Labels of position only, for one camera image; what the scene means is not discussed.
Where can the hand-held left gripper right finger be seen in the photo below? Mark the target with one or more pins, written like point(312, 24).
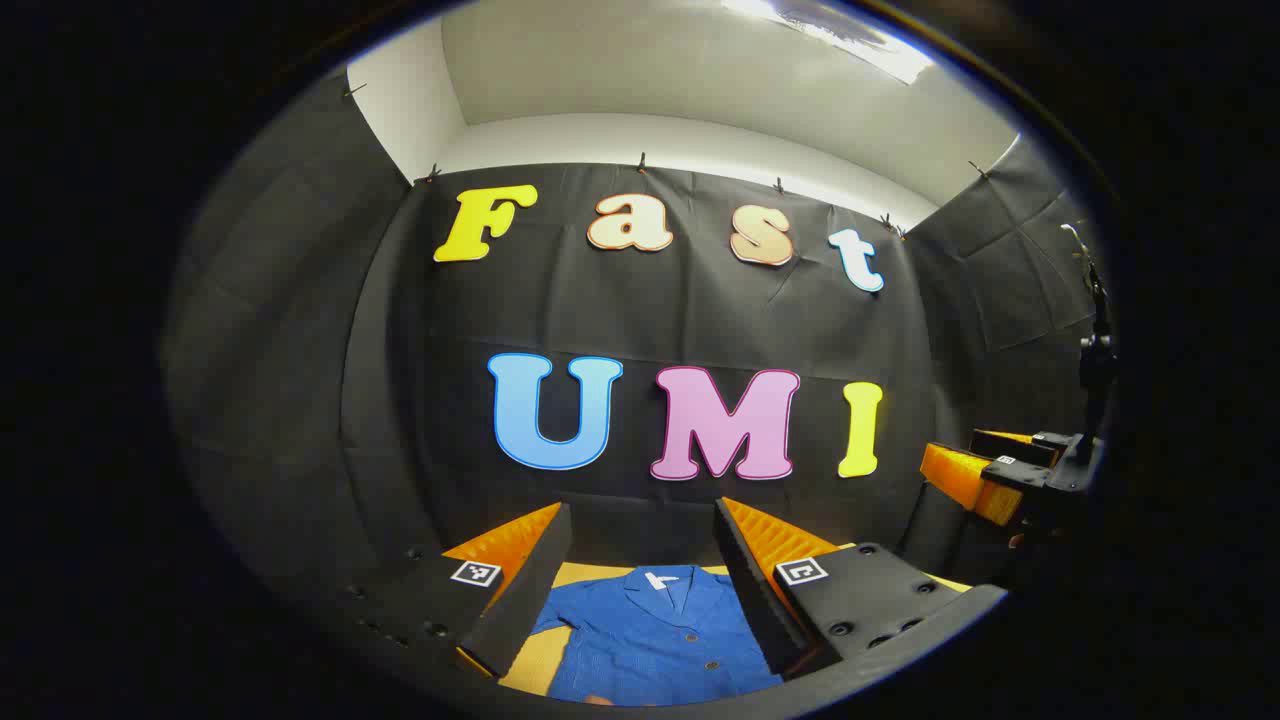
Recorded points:
point(745, 585)

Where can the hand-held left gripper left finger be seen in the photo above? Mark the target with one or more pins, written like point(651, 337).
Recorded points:
point(535, 580)

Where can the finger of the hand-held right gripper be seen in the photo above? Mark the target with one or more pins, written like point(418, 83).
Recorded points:
point(1010, 440)
point(965, 480)

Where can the blue button shirt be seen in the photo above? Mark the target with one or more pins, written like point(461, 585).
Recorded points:
point(650, 640)

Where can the black backdrop cloth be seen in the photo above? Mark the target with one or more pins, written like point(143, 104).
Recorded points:
point(650, 310)

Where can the ceiling light panel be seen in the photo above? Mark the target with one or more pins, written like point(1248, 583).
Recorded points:
point(850, 35)

